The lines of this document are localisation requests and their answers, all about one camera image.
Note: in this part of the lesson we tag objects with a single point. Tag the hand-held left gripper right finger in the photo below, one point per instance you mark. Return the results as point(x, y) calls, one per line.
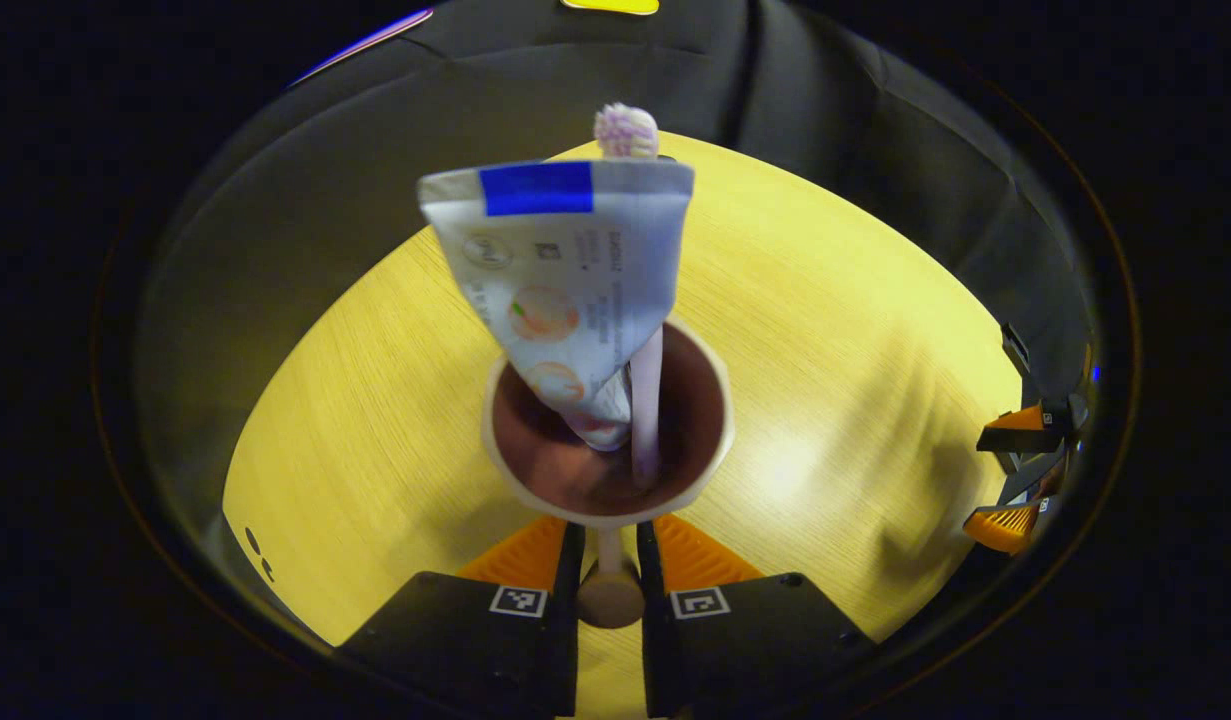
point(765, 640)

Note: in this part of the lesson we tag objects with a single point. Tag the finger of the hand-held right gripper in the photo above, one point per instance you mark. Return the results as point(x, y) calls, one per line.
point(1005, 525)
point(1020, 430)

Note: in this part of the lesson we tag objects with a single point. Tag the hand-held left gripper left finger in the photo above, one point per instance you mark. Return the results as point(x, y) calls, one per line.
point(455, 640)

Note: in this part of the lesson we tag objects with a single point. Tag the pale pink toothbrush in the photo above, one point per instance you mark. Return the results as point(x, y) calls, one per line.
point(647, 400)

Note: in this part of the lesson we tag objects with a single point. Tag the white toothpaste tube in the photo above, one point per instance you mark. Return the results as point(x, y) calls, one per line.
point(575, 270)

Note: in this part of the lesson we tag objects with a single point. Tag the small black desk bracket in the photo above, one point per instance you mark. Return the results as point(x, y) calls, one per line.
point(1016, 348)

